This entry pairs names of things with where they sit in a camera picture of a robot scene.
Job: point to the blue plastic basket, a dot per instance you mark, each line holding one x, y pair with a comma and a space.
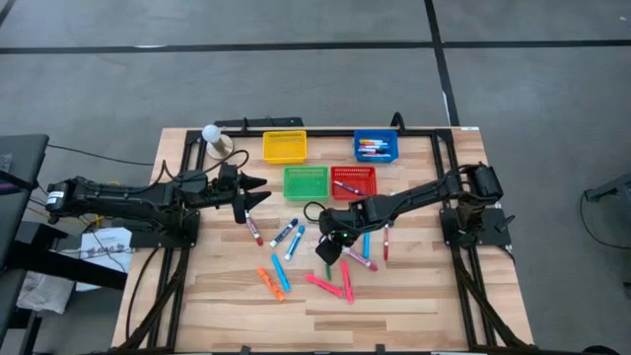
377, 134

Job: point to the blue highlighter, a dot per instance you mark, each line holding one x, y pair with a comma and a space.
367, 246
280, 272

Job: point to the black curved clamp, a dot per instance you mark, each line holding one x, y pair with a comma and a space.
398, 120

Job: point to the purple cap thin marker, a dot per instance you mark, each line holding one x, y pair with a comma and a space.
372, 152

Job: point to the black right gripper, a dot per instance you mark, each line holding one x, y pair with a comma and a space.
334, 234

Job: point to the green thin Expo marker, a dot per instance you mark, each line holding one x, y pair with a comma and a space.
328, 272

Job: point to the grey plastic bag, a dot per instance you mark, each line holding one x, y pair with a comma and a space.
44, 293

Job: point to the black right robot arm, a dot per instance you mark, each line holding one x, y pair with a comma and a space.
419, 194

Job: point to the orange highlighter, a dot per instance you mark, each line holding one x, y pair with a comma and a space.
270, 284

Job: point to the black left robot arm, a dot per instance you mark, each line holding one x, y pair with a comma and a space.
123, 197

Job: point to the dark chair base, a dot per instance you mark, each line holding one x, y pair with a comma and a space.
611, 187

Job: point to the red plastic basket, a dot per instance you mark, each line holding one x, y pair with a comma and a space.
365, 175

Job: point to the blue-violet thin Expo marker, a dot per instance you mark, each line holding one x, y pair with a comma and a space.
347, 187

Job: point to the white paper sheet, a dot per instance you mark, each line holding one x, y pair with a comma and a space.
118, 261

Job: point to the white bulb brass lamp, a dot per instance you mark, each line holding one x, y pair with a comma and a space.
217, 145

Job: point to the light blue Expo marker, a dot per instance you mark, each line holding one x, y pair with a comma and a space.
295, 242

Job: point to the dark blue Expo marker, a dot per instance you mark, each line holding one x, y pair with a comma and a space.
284, 233

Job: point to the green plastic basket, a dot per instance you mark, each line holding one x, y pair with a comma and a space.
305, 183

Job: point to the orange cap thin marker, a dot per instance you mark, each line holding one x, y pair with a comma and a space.
365, 141

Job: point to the red thin Expo marker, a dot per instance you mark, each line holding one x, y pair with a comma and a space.
386, 244

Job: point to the black desk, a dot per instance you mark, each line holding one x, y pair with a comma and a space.
22, 158

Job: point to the pink Sharpie highlighter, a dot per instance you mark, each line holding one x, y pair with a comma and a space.
324, 285
347, 283

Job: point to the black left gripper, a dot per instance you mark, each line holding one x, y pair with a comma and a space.
229, 185

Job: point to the yellow plastic basket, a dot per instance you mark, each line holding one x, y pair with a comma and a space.
284, 147

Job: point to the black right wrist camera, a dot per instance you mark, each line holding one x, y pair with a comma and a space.
365, 209

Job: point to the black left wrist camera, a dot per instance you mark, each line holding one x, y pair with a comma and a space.
192, 181

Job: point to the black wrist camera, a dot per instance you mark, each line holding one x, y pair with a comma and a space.
365, 209
192, 181

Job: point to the magenta Expo marker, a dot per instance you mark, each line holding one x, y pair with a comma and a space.
362, 260

